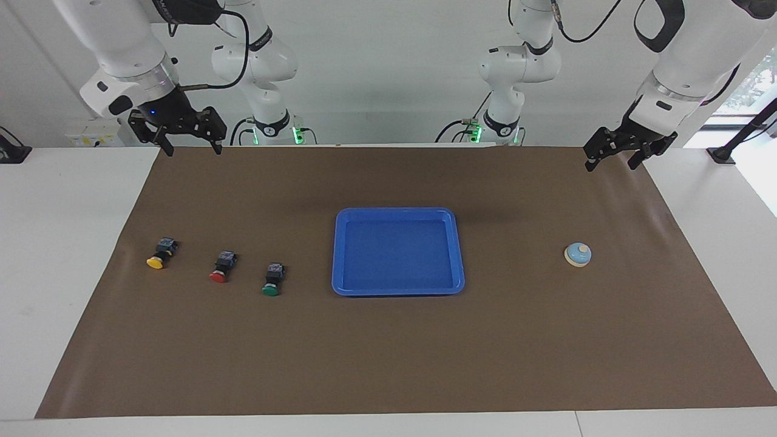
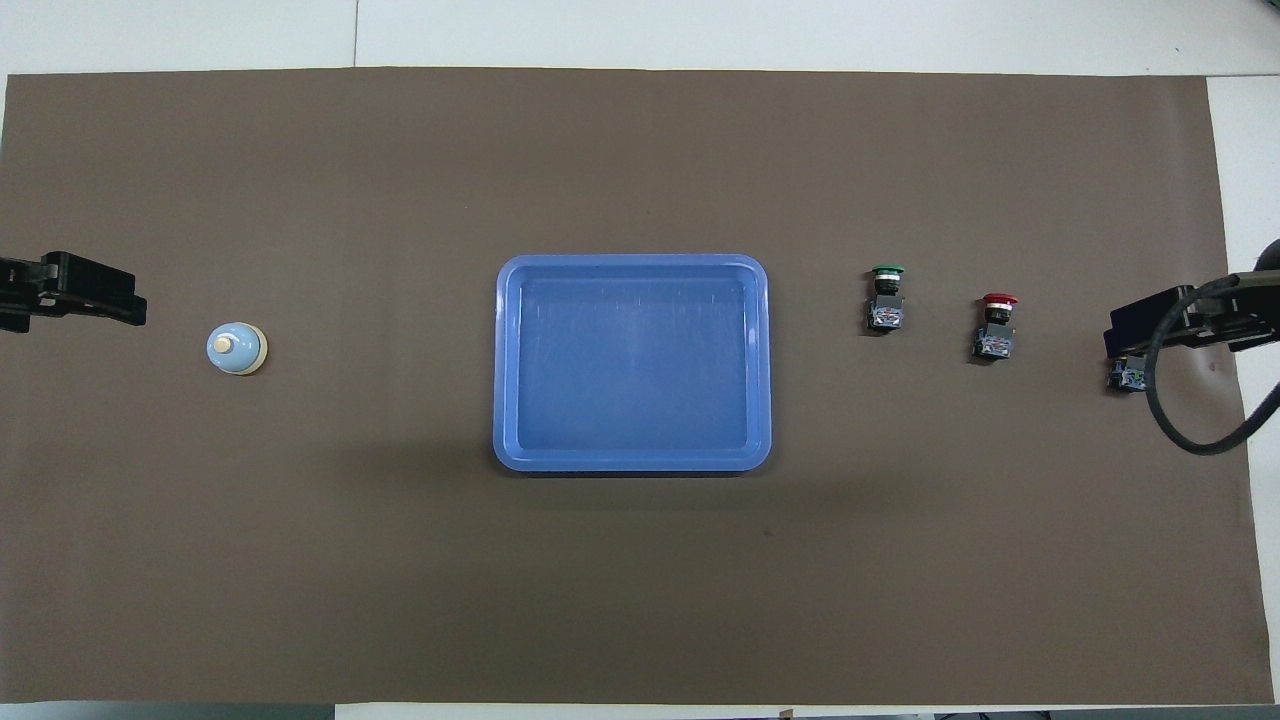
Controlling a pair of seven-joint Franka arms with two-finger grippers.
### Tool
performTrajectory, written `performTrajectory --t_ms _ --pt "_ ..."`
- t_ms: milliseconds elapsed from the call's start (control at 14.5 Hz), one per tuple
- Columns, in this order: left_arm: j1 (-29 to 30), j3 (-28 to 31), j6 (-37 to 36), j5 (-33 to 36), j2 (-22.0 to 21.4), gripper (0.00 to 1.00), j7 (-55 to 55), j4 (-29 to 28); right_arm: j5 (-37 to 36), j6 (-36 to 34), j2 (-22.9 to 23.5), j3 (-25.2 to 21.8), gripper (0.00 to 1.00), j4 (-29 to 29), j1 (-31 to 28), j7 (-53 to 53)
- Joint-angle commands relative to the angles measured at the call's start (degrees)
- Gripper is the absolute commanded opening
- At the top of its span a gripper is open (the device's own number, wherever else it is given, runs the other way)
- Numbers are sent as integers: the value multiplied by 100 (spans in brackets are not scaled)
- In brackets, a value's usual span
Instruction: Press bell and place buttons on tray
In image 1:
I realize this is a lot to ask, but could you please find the red push button switch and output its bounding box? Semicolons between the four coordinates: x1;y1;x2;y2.
209;250;238;283

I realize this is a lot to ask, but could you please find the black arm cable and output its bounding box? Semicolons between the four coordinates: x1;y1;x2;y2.
549;0;625;44
167;6;251;92

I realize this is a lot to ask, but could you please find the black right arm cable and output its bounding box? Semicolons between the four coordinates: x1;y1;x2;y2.
167;6;251;92

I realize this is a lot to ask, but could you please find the white wall socket box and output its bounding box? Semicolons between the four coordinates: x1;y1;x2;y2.
66;121;125;147

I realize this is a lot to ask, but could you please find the blue plastic tray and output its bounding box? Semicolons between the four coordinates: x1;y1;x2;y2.
331;207;466;297

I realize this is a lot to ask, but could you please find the brown table mat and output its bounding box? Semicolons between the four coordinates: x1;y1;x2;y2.
35;144;777;419

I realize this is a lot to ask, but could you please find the black base cable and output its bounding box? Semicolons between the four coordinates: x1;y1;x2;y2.
229;117;257;146
434;91;487;144

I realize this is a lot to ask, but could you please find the yellow push button switch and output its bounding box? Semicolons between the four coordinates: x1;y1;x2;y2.
146;238;178;269

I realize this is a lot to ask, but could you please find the black slanted stand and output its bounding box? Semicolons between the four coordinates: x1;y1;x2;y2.
706;97;777;166

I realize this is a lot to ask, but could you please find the bright window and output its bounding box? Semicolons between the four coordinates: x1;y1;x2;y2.
713;49;777;117

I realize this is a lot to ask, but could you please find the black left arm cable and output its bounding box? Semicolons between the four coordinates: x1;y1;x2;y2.
549;0;625;44

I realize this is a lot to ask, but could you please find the green push button switch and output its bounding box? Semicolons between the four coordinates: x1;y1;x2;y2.
262;262;286;297

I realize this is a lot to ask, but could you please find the black left base cable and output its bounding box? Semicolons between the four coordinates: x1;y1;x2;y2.
434;91;487;144

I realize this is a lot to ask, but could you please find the black right base cable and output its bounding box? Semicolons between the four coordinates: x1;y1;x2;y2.
229;117;257;146

